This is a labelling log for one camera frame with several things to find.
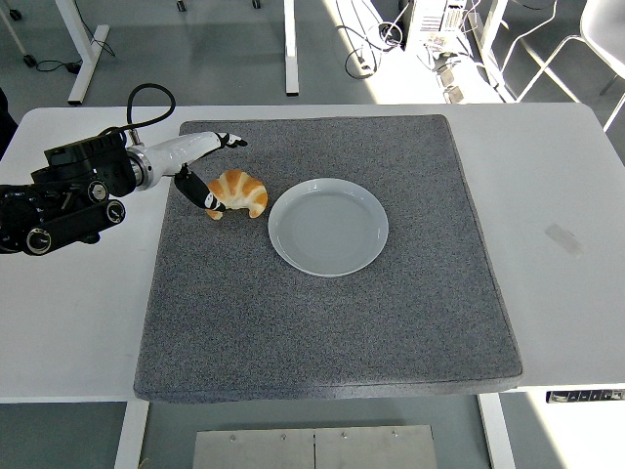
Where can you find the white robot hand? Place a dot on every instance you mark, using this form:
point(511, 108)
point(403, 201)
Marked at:
point(180, 149)

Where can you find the thin leg with black caster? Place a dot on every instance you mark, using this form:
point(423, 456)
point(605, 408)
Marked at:
point(30, 59)

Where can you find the grey felt mat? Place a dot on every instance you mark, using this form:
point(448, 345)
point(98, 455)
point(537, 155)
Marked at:
point(317, 332)

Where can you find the table height control panel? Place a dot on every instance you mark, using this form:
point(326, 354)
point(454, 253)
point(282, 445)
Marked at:
point(586, 396)

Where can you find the white chair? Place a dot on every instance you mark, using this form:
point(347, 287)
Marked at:
point(603, 29)

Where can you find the golden croissant bread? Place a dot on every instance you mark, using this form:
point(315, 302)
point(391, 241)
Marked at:
point(244, 190)

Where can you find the white desk leg wide foot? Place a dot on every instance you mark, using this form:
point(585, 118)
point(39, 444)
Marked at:
point(85, 68)

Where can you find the grey metal plate with screws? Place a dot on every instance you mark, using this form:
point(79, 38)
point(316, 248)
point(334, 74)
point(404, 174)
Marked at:
point(312, 449)

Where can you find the white computer tower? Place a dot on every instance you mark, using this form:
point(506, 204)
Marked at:
point(434, 22)

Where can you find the white table leg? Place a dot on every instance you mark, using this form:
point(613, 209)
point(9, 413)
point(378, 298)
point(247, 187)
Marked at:
point(497, 430)
point(131, 435)

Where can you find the pale grey round plate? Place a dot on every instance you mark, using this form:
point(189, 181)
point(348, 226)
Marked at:
point(328, 229)

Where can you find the white power strip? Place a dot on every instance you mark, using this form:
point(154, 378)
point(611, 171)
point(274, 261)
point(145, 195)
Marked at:
point(453, 83)

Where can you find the white desk leg narrow foot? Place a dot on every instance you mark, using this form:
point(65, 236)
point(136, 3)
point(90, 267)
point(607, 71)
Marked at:
point(290, 49)

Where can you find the white slanted desk leg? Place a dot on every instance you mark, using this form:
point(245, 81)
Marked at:
point(493, 29)

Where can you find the clear tape strip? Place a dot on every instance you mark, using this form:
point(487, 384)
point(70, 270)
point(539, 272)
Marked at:
point(564, 239)

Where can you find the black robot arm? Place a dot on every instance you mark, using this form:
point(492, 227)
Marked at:
point(73, 195)

